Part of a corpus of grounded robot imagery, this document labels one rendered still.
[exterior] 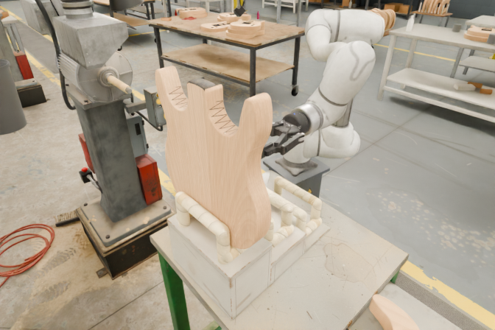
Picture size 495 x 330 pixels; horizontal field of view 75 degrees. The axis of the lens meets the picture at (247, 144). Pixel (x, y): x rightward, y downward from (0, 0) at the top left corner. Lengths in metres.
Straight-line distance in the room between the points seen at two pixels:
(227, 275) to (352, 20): 1.10
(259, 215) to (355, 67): 0.47
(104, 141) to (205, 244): 1.18
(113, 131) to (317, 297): 1.38
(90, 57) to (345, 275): 1.11
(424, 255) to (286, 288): 1.68
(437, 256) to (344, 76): 1.88
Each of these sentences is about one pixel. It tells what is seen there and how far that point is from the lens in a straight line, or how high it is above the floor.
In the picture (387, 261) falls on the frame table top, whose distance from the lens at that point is 1.15.
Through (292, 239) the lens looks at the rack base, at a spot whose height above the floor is 1.02.
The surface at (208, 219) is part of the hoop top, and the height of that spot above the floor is 1.21.
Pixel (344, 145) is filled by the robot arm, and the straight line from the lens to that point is 1.74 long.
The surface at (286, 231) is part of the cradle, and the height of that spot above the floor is 1.05.
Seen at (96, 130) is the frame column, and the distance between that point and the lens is 1.90.
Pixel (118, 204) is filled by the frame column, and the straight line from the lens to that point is 2.17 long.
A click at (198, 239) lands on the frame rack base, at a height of 1.10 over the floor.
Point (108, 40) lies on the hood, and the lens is 1.32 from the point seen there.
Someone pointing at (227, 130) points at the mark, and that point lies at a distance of 0.65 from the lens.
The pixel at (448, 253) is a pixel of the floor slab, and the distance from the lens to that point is 2.67.
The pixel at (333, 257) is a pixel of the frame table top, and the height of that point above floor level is 0.93.
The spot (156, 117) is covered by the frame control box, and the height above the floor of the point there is 0.98.
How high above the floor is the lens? 1.75
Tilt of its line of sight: 31 degrees down
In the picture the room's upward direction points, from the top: straight up
